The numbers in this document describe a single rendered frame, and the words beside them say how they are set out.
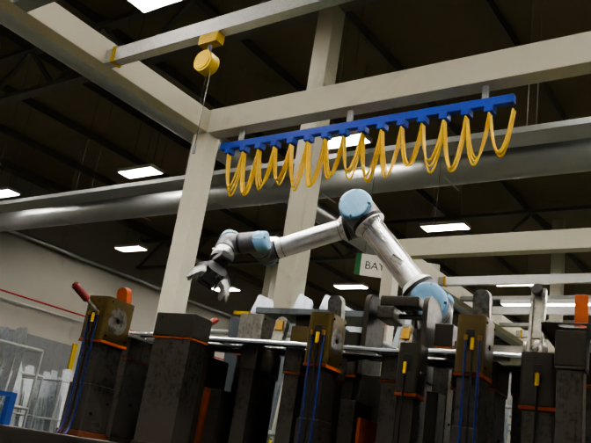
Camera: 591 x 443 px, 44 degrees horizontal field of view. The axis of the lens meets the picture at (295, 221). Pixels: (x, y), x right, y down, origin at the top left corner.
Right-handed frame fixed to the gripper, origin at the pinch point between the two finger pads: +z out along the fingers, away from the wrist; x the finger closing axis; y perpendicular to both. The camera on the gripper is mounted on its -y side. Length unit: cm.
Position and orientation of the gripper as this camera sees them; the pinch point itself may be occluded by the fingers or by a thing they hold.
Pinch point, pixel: (207, 288)
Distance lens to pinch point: 242.3
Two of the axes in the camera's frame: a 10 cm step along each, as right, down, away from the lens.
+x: -8.1, -5.6, -1.6
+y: -5.5, 6.6, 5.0
